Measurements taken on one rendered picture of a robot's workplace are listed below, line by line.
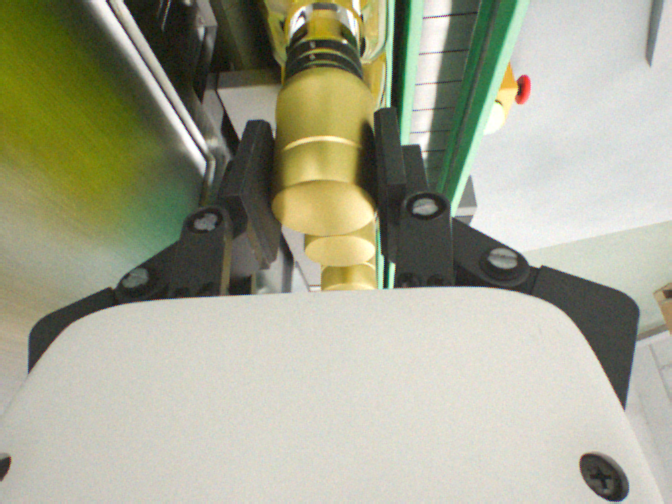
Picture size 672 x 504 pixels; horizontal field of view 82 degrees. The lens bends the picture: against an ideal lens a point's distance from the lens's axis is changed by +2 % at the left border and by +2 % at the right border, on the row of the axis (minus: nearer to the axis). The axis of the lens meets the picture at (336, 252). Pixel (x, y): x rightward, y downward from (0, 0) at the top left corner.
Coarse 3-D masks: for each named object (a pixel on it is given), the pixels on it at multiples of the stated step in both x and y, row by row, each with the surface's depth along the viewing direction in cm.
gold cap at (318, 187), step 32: (288, 96) 12; (320, 96) 12; (352, 96) 12; (288, 128) 12; (320, 128) 11; (352, 128) 11; (288, 160) 11; (320, 160) 11; (352, 160) 11; (288, 192) 11; (320, 192) 11; (352, 192) 11; (288, 224) 13; (320, 224) 13; (352, 224) 13
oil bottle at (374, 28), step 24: (264, 0) 15; (288, 0) 14; (312, 0) 14; (336, 0) 14; (360, 0) 14; (384, 0) 15; (264, 24) 16; (288, 24) 15; (360, 24) 15; (384, 24) 16; (360, 48) 16; (384, 48) 17
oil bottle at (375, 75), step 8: (384, 56) 20; (376, 64) 19; (384, 64) 19; (368, 72) 19; (376, 72) 19; (384, 72) 19; (368, 80) 19; (376, 80) 19; (384, 80) 19; (376, 88) 19; (384, 88) 20; (376, 96) 19; (384, 96) 20; (376, 104) 19; (384, 104) 20
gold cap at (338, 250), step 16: (368, 224) 17; (304, 240) 17; (320, 240) 17; (336, 240) 16; (352, 240) 17; (368, 240) 17; (320, 256) 18; (336, 256) 18; (352, 256) 18; (368, 256) 18
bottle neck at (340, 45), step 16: (304, 16) 14; (320, 16) 14; (336, 16) 14; (352, 16) 15; (288, 32) 15; (304, 32) 14; (320, 32) 13; (336, 32) 14; (352, 32) 14; (288, 48) 14; (304, 48) 13; (320, 48) 13; (336, 48) 13; (352, 48) 14; (288, 64) 14; (304, 64) 13; (320, 64) 13; (336, 64) 13; (352, 64) 13
